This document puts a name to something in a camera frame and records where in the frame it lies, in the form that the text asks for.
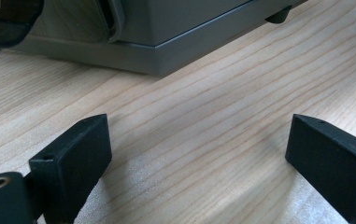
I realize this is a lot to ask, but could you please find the dark grey corner rack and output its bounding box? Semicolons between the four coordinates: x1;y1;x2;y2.
0;0;309;77

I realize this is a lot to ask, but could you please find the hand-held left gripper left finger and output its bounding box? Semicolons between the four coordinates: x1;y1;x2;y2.
28;113;113;224

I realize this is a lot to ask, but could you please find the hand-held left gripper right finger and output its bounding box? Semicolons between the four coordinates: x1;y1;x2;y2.
285;113;356;224

